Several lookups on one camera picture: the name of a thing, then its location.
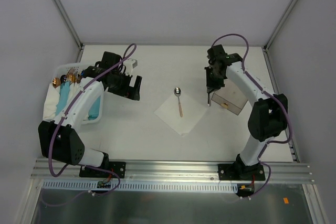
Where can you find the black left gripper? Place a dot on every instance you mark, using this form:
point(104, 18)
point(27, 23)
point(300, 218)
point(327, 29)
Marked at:
point(125, 85)

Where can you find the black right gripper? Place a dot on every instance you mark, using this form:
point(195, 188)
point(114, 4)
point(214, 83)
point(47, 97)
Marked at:
point(214, 84)

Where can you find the clear plastic utensil box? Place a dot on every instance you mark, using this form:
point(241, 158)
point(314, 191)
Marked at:
point(230, 97)

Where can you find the wooden handled spoon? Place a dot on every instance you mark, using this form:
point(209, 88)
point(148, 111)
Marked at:
point(177, 92)

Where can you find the white paper napkin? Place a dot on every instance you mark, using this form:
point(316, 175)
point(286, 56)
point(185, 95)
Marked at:
point(192, 112)

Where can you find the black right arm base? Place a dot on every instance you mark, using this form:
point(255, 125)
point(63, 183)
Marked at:
point(240, 173)

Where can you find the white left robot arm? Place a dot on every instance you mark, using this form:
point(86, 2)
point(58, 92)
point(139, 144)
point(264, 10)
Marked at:
point(59, 139)

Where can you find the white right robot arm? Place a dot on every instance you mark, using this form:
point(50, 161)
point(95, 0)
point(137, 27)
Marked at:
point(267, 119)

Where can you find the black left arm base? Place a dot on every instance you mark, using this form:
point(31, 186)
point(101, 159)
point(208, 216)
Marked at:
point(118, 168)

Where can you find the light blue rolled napkin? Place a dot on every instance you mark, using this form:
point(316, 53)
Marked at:
point(63, 98)

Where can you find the white rolled napkin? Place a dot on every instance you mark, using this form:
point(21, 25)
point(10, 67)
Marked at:
point(51, 101)

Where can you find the copper fork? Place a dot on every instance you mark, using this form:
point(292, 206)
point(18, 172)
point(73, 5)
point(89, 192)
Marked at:
point(71, 76)

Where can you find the white plastic basket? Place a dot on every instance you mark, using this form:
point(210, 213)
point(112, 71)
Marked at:
point(63, 69)

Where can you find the copper spoon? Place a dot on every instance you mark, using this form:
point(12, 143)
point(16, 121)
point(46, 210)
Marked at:
point(56, 82)

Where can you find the orange tape piece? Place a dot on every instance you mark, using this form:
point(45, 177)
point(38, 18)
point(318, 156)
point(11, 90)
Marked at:
point(285, 200)

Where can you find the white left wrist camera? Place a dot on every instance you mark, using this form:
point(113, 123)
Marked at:
point(129, 66)

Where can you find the perforated cable duct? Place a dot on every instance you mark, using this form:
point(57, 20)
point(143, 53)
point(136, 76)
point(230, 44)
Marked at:
point(97, 185)

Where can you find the aluminium frame rail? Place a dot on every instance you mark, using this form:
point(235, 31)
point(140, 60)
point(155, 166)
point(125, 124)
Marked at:
point(175, 171)

